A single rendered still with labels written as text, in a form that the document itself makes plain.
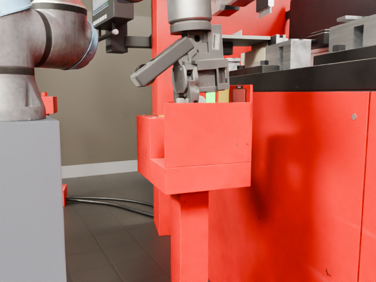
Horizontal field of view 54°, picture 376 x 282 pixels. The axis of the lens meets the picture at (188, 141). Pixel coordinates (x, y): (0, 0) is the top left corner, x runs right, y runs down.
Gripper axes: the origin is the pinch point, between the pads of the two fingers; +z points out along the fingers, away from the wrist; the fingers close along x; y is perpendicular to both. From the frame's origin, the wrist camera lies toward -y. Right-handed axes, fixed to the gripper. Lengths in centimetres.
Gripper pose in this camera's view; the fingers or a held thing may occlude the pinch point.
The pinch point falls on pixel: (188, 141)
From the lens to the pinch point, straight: 65.6
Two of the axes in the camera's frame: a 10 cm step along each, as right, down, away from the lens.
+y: 9.3, -1.3, 3.4
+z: 0.8, 9.8, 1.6
